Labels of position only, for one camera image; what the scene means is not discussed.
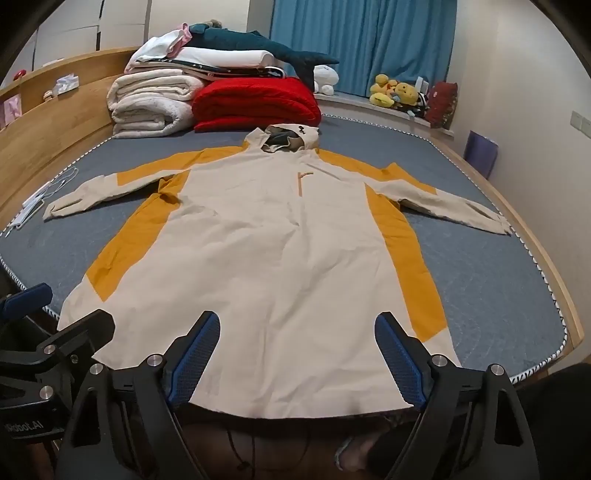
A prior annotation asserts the beige and orange hooded jacket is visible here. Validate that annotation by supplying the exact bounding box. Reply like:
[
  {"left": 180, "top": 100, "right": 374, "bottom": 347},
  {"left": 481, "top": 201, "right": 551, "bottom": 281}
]
[{"left": 42, "top": 124, "right": 513, "bottom": 418}]

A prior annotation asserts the person's foot in sandal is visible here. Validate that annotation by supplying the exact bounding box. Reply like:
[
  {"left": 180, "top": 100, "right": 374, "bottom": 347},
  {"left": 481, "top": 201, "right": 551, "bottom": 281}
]
[{"left": 335, "top": 434, "right": 384, "bottom": 472}]

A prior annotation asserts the white wardrobe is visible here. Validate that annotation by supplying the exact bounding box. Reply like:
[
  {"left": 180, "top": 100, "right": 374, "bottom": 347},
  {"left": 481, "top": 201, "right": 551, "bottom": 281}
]
[{"left": 0, "top": 0, "right": 250, "bottom": 79}]

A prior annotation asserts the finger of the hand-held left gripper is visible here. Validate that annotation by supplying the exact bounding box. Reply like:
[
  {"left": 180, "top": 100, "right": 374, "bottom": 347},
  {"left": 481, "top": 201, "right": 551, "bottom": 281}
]
[
  {"left": 28, "top": 309, "right": 116, "bottom": 370},
  {"left": 0, "top": 282, "right": 54, "bottom": 326}
]

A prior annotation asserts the blue curtain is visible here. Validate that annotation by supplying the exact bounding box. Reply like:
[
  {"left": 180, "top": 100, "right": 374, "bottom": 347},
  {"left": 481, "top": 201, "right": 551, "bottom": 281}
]
[{"left": 270, "top": 0, "right": 458, "bottom": 95}]

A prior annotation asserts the teal shark plush toy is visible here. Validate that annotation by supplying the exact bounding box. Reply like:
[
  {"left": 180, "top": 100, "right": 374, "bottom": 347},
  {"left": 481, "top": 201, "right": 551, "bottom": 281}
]
[{"left": 189, "top": 22, "right": 340, "bottom": 85}]

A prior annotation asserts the grey quilted mattress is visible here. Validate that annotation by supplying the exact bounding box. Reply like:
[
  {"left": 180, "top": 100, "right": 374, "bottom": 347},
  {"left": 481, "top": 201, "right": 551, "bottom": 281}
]
[{"left": 0, "top": 111, "right": 568, "bottom": 384}]

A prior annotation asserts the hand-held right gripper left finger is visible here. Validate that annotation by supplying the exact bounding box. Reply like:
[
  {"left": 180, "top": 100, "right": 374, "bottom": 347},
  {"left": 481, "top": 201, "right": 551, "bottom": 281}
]
[{"left": 55, "top": 310, "right": 221, "bottom": 480}]

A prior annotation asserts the white cable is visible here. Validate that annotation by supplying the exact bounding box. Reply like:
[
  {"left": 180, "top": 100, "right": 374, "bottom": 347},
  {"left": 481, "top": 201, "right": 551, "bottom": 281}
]
[{"left": 44, "top": 167, "right": 79, "bottom": 200}]

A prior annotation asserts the red cushion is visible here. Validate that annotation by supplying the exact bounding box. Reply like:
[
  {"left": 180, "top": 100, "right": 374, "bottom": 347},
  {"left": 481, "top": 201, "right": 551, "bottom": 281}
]
[{"left": 425, "top": 80, "right": 459, "bottom": 129}]

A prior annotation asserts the white and pink garment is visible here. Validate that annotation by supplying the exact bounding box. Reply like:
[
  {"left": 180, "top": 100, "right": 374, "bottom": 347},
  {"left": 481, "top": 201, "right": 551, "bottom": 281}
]
[{"left": 134, "top": 27, "right": 194, "bottom": 62}]

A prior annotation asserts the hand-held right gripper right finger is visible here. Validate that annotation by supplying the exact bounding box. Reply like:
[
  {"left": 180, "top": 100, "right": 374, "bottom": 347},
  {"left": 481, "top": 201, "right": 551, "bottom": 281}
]
[{"left": 374, "top": 311, "right": 541, "bottom": 480}]

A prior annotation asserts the white window sill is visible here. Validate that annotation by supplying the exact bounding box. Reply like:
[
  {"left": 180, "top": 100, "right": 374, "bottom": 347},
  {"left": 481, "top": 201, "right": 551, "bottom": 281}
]
[{"left": 316, "top": 90, "right": 455, "bottom": 139}]

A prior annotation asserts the white plush toy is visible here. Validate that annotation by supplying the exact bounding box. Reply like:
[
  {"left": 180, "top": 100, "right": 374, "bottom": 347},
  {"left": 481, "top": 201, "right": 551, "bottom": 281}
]
[{"left": 313, "top": 65, "right": 340, "bottom": 95}]

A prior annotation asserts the folded red quilt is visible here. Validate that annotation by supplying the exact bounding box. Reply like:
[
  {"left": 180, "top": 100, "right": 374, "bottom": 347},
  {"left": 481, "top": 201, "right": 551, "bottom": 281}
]
[{"left": 191, "top": 76, "right": 322, "bottom": 133}]

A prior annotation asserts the white face mask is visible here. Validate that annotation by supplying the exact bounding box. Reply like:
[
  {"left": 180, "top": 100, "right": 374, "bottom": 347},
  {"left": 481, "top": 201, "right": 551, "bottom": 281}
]
[{"left": 4, "top": 182, "right": 54, "bottom": 229}]

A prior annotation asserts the folded white fleece blanket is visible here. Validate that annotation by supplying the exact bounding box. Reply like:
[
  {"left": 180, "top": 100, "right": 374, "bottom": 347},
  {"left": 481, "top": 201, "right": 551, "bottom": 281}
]
[{"left": 106, "top": 73, "right": 206, "bottom": 139}]

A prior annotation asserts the wooden bed frame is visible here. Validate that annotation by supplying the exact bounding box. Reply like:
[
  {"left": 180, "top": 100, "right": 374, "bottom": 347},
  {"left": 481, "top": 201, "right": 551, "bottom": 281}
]
[{"left": 0, "top": 46, "right": 585, "bottom": 384}]

